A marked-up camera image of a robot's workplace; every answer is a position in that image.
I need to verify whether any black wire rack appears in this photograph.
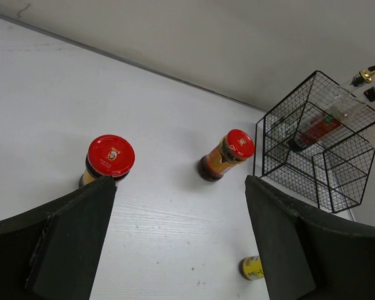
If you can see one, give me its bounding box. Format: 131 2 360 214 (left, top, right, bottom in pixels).
252 71 375 213

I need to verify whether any tall red-lid sauce jar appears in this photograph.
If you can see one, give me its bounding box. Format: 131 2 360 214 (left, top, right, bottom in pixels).
197 129 256 182

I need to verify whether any small yellow bottle left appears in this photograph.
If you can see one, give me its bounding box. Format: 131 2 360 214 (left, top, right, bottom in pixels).
238 256 264 281

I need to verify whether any clear glass oil bottle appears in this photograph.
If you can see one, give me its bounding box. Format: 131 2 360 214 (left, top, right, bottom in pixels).
325 65 375 121

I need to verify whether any soy sauce bottle black cap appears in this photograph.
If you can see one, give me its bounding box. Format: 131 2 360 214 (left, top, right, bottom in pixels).
287 86 375 153

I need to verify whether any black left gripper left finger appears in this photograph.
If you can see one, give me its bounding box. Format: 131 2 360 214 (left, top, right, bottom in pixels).
0 176 117 299

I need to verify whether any short red-lid sauce jar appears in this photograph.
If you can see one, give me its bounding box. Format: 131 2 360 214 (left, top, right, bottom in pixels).
78 134 136 188

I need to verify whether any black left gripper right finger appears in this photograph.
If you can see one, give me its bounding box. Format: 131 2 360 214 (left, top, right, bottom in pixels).
245 176 375 299

